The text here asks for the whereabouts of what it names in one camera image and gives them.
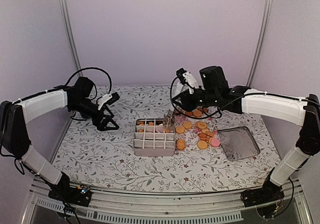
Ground orange swirl cookie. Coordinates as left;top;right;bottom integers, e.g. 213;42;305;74
137;120;145;126

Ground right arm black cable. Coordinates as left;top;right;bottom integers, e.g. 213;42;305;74
169;76;251;119

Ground pink round cookie right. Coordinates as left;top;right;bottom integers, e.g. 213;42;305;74
208;137;221;148

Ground right aluminium frame post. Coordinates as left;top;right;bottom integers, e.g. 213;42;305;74
246;0;273;88

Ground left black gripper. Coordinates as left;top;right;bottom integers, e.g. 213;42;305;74
70;97;120;131

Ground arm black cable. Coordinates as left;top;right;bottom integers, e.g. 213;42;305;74
169;76;251;119
66;67;113;95

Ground aluminium front rail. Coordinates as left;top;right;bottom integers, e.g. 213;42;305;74
21;179;314;224

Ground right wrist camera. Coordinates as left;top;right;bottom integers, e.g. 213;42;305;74
176;68;200;95

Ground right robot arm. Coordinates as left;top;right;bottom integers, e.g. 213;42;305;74
170;66;320;202

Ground metal tin with white dividers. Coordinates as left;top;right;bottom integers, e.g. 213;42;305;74
133;118;176;157

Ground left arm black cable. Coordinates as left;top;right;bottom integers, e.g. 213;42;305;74
66;67;113;95

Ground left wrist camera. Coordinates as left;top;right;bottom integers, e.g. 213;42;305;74
96;92;120;111

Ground silver tin lid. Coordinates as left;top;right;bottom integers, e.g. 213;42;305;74
218;126;261;162

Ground aluminium frame post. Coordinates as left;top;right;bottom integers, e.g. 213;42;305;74
246;0;273;88
59;0;82;71

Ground floral tablecloth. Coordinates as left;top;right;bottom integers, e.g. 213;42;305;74
53;86;281;193

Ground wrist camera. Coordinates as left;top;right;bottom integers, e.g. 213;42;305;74
176;68;200;95
96;92;120;111

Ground metal serving tongs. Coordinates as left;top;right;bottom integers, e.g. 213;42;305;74
162;81;186;134

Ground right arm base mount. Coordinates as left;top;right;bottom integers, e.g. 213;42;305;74
240;184;285;207

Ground left aluminium frame post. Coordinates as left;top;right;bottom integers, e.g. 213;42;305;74
59;0;82;71

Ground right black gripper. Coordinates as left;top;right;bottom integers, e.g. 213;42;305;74
171;89;219;112

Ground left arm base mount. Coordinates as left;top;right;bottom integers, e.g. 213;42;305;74
48;185;92;207

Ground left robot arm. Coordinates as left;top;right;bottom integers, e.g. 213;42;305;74
0;77;120;201

